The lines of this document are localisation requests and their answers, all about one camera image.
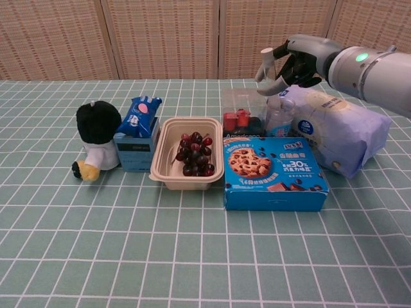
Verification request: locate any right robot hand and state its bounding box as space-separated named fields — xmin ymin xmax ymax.
xmin=255 ymin=34 xmax=343 ymax=96

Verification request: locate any woven folding screen panel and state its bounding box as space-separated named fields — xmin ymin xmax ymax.
xmin=220 ymin=0 xmax=338 ymax=80
xmin=316 ymin=0 xmax=411 ymax=80
xmin=0 ymin=0 xmax=121 ymax=81
xmin=101 ymin=0 xmax=222 ymax=80

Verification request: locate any clear plastic jar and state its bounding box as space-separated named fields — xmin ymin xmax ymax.
xmin=265 ymin=96 xmax=296 ymax=138

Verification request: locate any pale blue tissue pack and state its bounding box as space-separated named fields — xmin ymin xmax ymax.
xmin=279 ymin=84 xmax=392 ymax=180

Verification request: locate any clear box with red toy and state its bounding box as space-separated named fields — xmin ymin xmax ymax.
xmin=222 ymin=88 xmax=268 ymax=139

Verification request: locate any blue chocolate cookie box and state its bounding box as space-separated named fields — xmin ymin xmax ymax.
xmin=223 ymin=137 xmax=329 ymax=212

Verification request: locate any red grape bunch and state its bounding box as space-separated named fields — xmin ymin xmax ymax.
xmin=175 ymin=130 xmax=216 ymax=177

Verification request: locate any beige food container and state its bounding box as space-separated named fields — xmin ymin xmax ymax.
xmin=150 ymin=117 xmax=225 ymax=191

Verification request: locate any blue oreo cookie packet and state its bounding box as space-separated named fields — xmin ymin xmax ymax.
xmin=115 ymin=95 xmax=163 ymax=139

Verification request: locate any light blue carton box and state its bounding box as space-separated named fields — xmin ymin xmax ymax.
xmin=112 ymin=117 xmax=161 ymax=173

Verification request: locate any black-haired plush doll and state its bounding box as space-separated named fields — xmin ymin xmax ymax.
xmin=71 ymin=100 xmax=123 ymax=183

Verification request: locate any green checked tablecloth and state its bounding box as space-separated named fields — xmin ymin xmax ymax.
xmin=0 ymin=79 xmax=411 ymax=308

